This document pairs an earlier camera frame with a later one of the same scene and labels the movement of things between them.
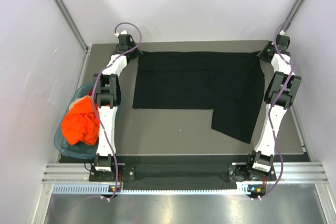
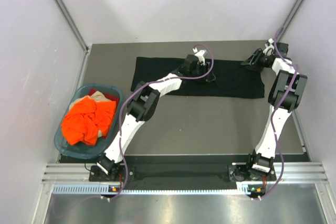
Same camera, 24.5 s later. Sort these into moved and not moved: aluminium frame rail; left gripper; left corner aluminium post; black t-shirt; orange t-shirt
Moved: black t-shirt; left gripper
Not moved: left corner aluminium post; aluminium frame rail; orange t-shirt
